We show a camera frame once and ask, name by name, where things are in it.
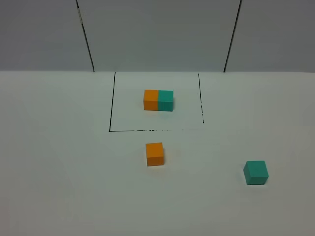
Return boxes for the template orange cube block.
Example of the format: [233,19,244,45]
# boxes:
[143,90,159,111]

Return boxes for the template teal cube block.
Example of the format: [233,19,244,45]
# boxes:
[158,90,174,112]

